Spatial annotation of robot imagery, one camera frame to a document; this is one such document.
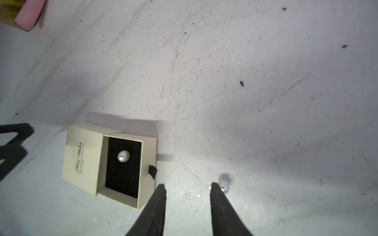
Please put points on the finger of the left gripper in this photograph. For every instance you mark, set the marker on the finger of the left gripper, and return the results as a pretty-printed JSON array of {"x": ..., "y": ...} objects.
[{"x": 13, "y": 152}]

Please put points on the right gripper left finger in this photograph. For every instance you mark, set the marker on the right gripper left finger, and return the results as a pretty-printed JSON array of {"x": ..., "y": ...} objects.
[{"x": 152, "y": 219}]

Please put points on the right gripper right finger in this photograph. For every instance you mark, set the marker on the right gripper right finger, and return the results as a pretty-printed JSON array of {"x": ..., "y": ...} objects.
[{"x": 225, "y": 220}]

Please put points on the pearl earring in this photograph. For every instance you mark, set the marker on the pearl earring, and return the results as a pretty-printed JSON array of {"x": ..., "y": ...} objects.
[
  {"x": 123, "y": 156},
  {"x": 224, "y": 186}
]

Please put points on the cream drawer jewelry box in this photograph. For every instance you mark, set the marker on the cream drawer jewelry box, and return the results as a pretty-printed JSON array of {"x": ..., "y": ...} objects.
[{"x": 91, "y": 163}]

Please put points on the purple pink garden trowel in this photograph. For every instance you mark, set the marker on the purple pink garden trowel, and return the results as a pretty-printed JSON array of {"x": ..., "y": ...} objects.
[{"x": 29, "y": 14}]

